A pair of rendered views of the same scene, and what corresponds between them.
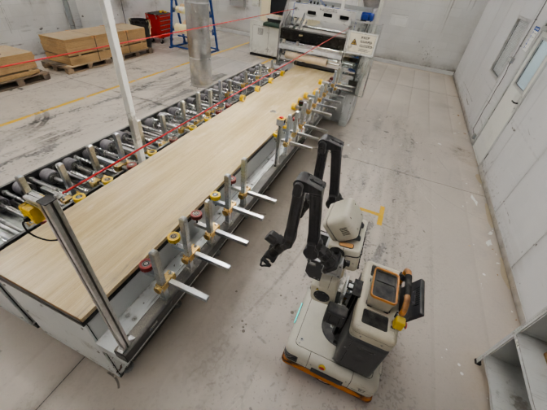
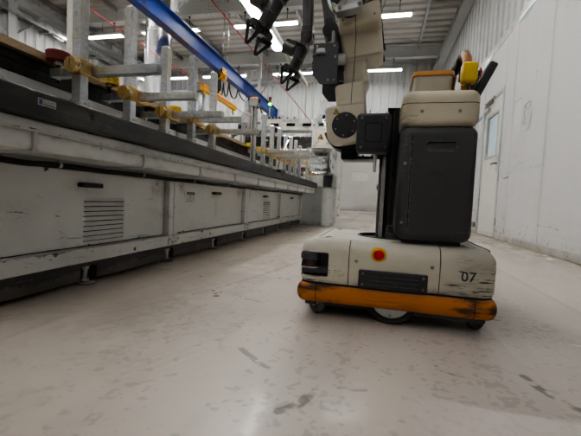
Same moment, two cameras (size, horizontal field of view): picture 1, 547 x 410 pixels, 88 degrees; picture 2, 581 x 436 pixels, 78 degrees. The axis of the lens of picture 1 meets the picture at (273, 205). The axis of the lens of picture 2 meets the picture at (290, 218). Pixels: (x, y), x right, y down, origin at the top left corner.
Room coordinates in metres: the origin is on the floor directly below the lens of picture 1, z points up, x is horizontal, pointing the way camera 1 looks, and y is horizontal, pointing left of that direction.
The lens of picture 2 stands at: (-0.38, -0.05, 0.42)
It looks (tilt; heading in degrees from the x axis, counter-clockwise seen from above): 3 degrees down; 355
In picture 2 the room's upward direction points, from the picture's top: 3 degrees clockwise
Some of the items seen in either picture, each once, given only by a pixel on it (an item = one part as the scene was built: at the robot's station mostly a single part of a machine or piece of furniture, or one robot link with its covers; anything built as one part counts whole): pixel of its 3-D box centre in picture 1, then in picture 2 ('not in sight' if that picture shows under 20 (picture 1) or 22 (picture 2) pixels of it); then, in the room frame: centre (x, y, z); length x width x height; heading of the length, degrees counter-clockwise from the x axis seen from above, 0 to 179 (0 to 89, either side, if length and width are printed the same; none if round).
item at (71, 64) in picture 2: (164, 281); (85, 70); (0.94, 0.58, 0.83); 0.14 x 0.06 x 0.05; 161
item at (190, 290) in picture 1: (175, 284); (105, 72); (0.94, 0.51, 0.83); 0.43 x 0.03 x 0.04; 71
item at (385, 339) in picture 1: (365, 312); (418, 163); (1.05, -0.70, 0.59); 0.55 x 0.34 x 0.83; 161
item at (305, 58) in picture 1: (316, 60); not in sight; (5.70, -0.46, 1.05); 1.43 x 0.12 x 0.12; 71
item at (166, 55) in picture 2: (209, 226); (165, 98); (1.39, 0.42, 0.87); 0.04 x 0.04 x 0.48; 71
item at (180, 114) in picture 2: (220, 233); (181, 115); (1.41, 0.35, 0.80); 0.43 x 0.03 x 0.04; 71
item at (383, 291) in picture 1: (382, 290); (429, 94); (1.05, -0.72, 0.87); 0.23 x 0.15 x 0.11; 161
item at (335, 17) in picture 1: (319, 63); (289, 169); (5.96, -0.55, 0.95); 1.65 x 0.70 x 1.90; 71
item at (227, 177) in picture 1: (227, 200); (192, 100); (1.63, 0.34, 0.93); 0.04 x 0.04 x 0.48; 71
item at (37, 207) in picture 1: (91, 287); not in sight; (0.64, 0.72, 1.20); 0.15 x 0.12 x 1.00; 161
